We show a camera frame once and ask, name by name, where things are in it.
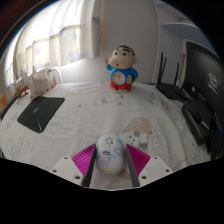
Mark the white printed tablecloth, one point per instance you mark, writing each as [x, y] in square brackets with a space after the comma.
[86, 113]

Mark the black keyboard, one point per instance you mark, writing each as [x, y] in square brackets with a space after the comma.
[8, 107]

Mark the black router with antennas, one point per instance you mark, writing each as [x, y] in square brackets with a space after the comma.
[171, 91]

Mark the large white conch shell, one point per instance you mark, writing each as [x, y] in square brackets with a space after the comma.
[41, 83]

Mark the white wall shelf unit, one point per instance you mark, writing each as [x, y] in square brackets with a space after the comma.
[181, 28]

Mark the black mouse pad green lines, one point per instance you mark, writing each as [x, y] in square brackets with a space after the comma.
[40, 113]

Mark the white star-print curtain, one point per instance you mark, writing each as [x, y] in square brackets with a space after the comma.
[56, 36]

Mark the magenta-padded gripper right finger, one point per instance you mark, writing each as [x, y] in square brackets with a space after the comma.
[137, 159]

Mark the white cartoon-print computer mouse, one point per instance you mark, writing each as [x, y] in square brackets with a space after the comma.
[109, 155]

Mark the orange wooden chair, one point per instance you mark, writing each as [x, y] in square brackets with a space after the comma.
[2, 100]

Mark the cartoon boy figurine clock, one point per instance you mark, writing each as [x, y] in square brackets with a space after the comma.
[121, 71]

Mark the black monitor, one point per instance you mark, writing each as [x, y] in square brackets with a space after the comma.
[210, 80]

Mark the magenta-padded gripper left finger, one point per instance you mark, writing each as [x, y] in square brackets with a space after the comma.
[85, 159]

